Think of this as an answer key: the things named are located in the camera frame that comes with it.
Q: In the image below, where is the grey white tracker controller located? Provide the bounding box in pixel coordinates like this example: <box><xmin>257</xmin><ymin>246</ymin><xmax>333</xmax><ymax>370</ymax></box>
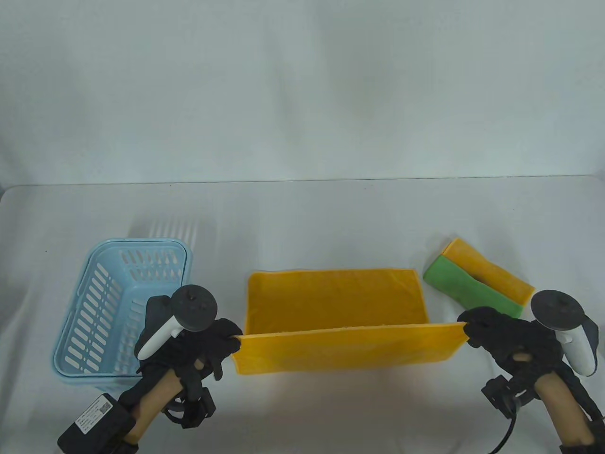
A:
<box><xmin>135</xmin><ymin>285</ymin><xmax>219</xmax><ymax>360</ymax></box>
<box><xmin>530</xmin><ymin>289</ymin><xmax>600</xmax><ymax>376</ymax></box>

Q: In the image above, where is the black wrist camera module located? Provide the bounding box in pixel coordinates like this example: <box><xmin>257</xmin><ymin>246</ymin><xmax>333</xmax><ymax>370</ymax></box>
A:
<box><xmin>481</xmin><ymin>376</ymin><xmax>535</xmax><ymax>418</ymax></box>
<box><xmin>163</xmin><ymin>388</ymin><xmax>217</xmax><ymax>430</ymax></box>

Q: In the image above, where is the yellow square towel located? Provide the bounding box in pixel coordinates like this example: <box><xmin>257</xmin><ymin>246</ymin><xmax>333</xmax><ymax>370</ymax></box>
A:
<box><xmin>442</xmin><ymin>238</ymin><xmax>536</xmax><ymax>306</ymax></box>

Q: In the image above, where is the green towel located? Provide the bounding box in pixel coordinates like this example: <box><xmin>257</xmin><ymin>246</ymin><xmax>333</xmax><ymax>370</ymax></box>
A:
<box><xmin>423</xmin><ymin>255</ymin><xmax>524</xmax><ymax>318</ymax></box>

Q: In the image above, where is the orange-yellow towel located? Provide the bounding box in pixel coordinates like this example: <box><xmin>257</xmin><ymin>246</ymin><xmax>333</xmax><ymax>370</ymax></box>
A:
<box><xmin>233</xmin><ymin>268</ymin><xmax>468</xmax><ymax>375</ymax></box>

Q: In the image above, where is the person's left hand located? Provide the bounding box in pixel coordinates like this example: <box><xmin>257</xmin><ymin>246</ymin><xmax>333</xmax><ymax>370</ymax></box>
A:
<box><xmin>136</xmin><ymin>318</ymin><xmax>244</xmax><ymax>402</ymax></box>

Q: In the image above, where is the person's right hand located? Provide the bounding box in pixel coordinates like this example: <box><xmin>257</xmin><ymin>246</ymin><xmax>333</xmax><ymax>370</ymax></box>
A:
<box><xmin>458</xmin><ymin>306</ymin><xmax>584</xmax><ymax>386</ymax></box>

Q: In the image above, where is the light blue plastic basket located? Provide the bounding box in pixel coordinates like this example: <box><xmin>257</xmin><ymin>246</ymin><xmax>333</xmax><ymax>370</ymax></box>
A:
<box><xmin>51</xmin><ymin>238</ymin><xmax>194</xmax><ymax>379</ymax></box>

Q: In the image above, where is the black wrist sensor box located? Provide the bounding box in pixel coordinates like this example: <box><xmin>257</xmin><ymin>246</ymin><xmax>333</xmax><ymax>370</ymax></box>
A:
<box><xmin>58</xmin><ymin>393</ymin><xmax>135</xmax><ymax>454</ymax></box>

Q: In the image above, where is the black cable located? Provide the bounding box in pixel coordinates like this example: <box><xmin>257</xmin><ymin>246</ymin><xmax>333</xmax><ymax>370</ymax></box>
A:
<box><xmin>492</xmin><ymin>411</ymin><xmax>518</xmax><ymax>454</ymax></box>

